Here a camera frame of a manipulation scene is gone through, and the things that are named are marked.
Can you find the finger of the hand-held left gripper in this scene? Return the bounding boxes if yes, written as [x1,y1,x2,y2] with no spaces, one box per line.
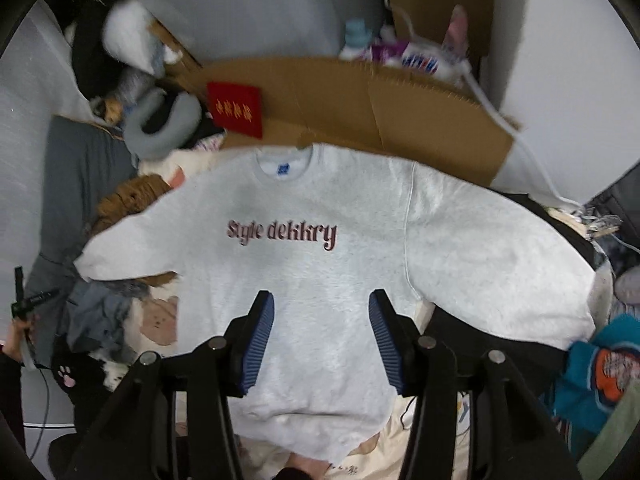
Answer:
[12,287,62,320]

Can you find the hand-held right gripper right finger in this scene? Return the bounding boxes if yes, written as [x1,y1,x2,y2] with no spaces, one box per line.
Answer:
[369,289,581,480]

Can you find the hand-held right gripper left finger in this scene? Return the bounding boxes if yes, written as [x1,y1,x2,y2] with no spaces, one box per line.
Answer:
[65,290,276,480]

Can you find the light grey printed sweatshirt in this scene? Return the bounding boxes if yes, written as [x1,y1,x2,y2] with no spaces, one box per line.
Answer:
[74,142,597,463]

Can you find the person's left forearm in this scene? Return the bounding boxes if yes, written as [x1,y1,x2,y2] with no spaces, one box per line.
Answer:
[0,352,27,458]

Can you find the person's left hand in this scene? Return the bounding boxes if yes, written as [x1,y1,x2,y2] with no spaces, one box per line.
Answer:
[0,320,34,365]

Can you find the blue denim jeans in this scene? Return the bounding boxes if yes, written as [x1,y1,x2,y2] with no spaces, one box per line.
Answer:
[65,280,151,361]

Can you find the black paw print sock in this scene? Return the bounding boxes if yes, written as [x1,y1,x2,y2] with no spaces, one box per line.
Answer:
[50,335,111,406]

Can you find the cream bear print blanket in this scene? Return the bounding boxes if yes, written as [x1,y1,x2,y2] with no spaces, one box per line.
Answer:
[125,147,473,480]

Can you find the white black furry cloth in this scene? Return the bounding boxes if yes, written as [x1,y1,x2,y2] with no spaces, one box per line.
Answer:
[97,345,136,391]

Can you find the dark grey pillow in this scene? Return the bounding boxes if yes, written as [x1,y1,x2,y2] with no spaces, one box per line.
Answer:
[25,115,141,361]

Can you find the brown shirt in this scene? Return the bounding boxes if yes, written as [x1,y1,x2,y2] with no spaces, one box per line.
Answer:
[95,174,173,233]

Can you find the light grey upholstered headboard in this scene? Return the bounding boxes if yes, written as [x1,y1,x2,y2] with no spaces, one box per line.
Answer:
[0,10,91,261]

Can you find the grey neck pillow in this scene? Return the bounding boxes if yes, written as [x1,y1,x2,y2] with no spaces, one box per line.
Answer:
[122,87,201,161]

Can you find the teal and orange garment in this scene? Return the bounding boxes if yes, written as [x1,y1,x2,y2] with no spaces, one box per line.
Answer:
[552,312,640,461]

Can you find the small teddy bear toy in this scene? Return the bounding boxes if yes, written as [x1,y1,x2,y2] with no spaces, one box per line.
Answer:
[90,95,126,126]

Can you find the colourful patterned cloth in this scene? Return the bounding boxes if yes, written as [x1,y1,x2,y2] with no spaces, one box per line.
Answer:
[192,132,226,153]

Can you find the red velvet certificate folder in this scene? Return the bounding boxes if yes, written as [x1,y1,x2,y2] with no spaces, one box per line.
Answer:
[206,81,263,140]

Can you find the flattened cardboard box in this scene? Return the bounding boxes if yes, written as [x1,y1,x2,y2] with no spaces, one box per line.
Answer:
[150,55,523,188]

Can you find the pale green cloth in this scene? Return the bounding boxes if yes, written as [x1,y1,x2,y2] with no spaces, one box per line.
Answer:
[575,400,640,480]

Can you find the black garment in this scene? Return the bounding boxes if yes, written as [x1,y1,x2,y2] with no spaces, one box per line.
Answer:
[55,0,131,101]

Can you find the pink white cloth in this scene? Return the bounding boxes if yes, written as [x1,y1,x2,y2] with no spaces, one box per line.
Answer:
[615,265,640,306]

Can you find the dark storage box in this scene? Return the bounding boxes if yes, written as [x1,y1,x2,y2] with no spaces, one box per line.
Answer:
[585,165,640,221]

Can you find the white pillow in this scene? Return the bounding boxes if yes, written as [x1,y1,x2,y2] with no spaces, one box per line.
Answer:
[102,0,166,73]

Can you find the purple packet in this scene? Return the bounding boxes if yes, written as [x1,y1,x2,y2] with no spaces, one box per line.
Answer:
[370,40,471,78]

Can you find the blue cap bottle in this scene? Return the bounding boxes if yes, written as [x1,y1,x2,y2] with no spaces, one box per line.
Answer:
[340,19,373,61]

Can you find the pink rabbit toy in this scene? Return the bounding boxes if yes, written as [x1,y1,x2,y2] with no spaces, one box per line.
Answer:
[442,5,471,61]

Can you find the grey mattress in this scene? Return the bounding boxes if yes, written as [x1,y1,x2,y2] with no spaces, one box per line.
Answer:
[100,0,386,61]

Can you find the white cable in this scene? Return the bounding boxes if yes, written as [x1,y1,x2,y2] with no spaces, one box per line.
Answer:
[390,5,586,208]

